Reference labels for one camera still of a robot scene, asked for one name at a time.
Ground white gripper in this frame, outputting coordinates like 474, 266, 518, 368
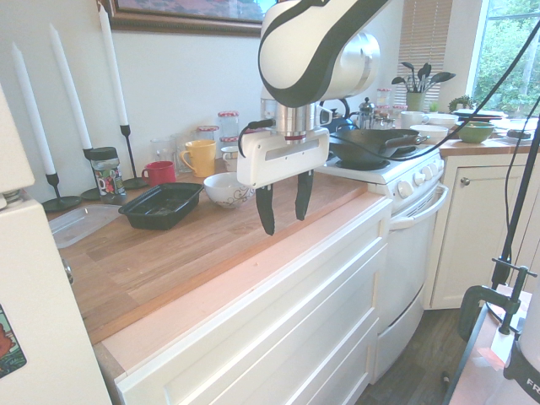
235, 126, 331, 236

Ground white bowl with swirl pattern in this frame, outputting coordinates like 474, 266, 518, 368
202, 171, 257, 210

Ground small white patterned mug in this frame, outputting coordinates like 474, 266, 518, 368
220, 146, 240, 172

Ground yellow mug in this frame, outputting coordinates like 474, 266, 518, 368
179, 139, 218, 178

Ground black wok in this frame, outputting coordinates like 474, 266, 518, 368
328, 128, 430, 166

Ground tall jar red checkered lid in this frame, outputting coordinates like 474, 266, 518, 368
217, 111, 240, 139

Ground blue kettle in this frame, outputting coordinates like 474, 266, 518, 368
329, 97, 359, 132

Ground white drawer cabinet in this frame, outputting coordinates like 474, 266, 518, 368
113, 197, 394, 405

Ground clear drinking glass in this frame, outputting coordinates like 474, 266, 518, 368
170, 132, 192, 175
150, 138, 175, 164

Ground glass french press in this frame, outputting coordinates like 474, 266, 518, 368
357, 97, 377, 130

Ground black plastic food container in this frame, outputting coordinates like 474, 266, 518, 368
118, 182, 204, 231

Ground red mug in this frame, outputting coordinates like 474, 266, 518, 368
141, 160, 177, 188

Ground white stove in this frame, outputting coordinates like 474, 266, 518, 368
316, 141, 451, 383

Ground plain white mug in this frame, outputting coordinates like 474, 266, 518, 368
399, 111, 430, 130

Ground white shallow bowl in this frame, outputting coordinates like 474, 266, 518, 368
408, 124, 449, 143

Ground green utensil holder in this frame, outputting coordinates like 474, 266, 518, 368
405, 91, 426, 113

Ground spice jar with black lid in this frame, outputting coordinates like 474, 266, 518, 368
85, 146, 127, 199

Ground white door cabinet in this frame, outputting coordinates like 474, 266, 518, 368
429, 154, 540, 311

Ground black kitchen spoon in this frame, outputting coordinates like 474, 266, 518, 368
424, 71, 457, 93

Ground small green plant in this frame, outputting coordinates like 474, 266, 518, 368
447, 94, 474, 112

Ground green bowl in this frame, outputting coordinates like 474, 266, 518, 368
456, 121, 496, 144

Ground clear plastic lid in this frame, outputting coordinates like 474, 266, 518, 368
48, 204, 123, 249

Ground dark green C-clamp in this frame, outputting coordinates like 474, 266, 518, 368
457, 265, 536, 343

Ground dark framed painting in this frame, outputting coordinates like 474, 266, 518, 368
100, 0, 265, 37

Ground white taper candle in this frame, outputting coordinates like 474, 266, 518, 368
97, 2, 129, 127
47, 23, 93, 150
11, 41, 57, 176

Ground white refrigerator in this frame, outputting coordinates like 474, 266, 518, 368
0, 84, 113, 405

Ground colourful fridge sticker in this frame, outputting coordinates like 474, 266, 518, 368
0, 303, 28, 379

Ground black camera stand pole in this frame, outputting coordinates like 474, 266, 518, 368
490, 126, 540, 289

